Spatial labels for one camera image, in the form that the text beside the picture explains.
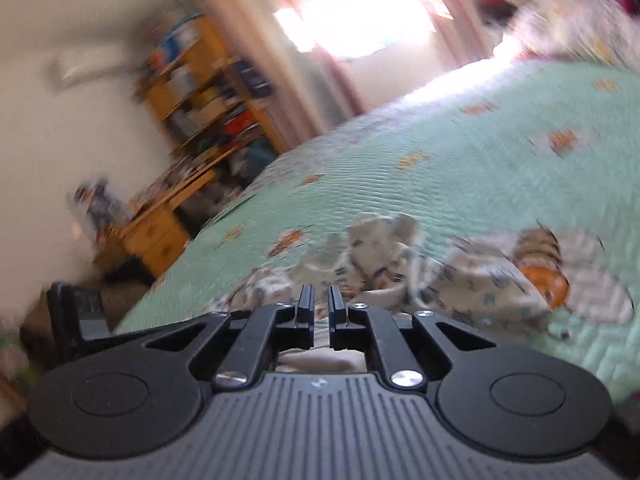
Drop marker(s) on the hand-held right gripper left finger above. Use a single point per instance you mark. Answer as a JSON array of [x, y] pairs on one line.
[[305, 310]]

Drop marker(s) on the green quilted bee bedspread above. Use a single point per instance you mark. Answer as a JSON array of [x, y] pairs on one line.
[[450, 160]]

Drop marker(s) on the wooden bookshelf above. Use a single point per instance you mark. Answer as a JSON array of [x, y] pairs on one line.
[[205, 90]]

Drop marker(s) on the pink and beige curtain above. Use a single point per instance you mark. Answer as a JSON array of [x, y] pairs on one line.
[[450, 10], [280, 75]]

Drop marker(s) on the black chair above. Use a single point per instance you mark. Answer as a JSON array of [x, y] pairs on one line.
[[75, 320]]

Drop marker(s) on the wall poster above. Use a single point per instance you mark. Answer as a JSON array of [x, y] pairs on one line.
[[97, 205]]

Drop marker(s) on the window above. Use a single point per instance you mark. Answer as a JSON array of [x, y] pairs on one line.
[[360, 15]]

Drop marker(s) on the wooden desk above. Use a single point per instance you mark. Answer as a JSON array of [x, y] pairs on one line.
[[155, 240]]

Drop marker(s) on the white air conditioner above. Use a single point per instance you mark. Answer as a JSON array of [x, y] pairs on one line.
[[92, 65]]

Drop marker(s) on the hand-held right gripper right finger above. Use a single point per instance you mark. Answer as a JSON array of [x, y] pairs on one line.
[[336, 310]]

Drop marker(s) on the white printed long-sleeve shirt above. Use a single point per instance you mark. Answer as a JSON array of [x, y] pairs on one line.
[[480, 280]]

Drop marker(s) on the floral pink pillow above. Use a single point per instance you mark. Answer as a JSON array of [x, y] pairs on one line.
[[575, 25]]

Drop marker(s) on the navy tote bag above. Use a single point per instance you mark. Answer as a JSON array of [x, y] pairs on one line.
[[255, 80]]

